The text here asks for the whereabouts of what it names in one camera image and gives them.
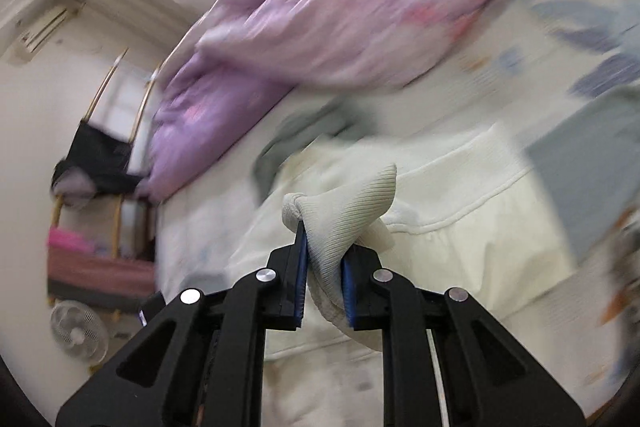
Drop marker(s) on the floral bed sheet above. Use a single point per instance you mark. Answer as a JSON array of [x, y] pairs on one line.
[[500, 72]]

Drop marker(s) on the lilac grey garment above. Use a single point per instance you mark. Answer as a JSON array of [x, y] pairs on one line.
[[75, 189]]

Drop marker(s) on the grey zip hoodie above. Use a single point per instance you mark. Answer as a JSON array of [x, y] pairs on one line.
[[300, 127]]

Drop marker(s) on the black jacket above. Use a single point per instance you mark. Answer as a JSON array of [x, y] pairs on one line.
[[100, 152]]

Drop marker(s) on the purple floral quilt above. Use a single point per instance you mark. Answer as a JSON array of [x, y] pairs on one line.
[[350, 7]]

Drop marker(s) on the white fan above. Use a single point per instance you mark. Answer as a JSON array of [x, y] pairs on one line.
[[75, 332]]

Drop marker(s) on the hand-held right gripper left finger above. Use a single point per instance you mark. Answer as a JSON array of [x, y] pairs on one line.
[[300, 279]]

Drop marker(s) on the white air conditioner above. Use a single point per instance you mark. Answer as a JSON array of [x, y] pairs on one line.
[[35, 32]]

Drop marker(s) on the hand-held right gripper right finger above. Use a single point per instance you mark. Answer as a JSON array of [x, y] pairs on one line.
[[350, 294]]

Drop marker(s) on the cream sweatshirt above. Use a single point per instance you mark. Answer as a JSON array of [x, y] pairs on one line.
[[450, 192]]

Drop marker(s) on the pink striped cloth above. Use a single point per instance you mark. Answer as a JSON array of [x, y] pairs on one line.
[[100, 272]]

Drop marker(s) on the wooden bar clothes rack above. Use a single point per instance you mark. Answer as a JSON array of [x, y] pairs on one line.
[[107, 82]]

